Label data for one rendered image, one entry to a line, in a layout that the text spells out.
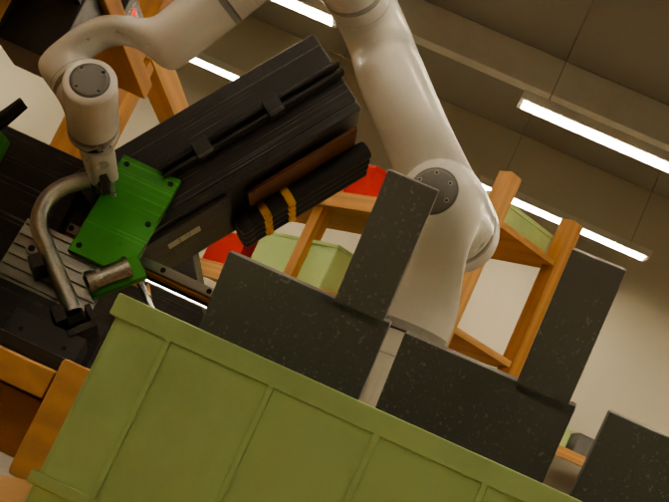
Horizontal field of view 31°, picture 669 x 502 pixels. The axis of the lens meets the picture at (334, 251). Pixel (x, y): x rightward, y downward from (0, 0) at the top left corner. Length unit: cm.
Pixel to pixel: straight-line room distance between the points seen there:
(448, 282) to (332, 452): 75
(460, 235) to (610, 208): 1015
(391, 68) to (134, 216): 63
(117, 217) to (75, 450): 127
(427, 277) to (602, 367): 988
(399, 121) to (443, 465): 90
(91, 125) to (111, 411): 106
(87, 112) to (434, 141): 54
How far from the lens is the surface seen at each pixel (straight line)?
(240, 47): 1191
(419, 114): 174
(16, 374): 153
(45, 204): 216
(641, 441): 104
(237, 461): 91
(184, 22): 192
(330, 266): 546
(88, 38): 198
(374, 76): 177
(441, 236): 160
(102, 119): 194
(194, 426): 92
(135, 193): 220
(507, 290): 1141
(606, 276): 99
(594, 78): 980
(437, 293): 163
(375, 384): 161
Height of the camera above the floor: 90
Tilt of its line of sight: 10 degrees up
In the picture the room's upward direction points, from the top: 25 degrees clockwise
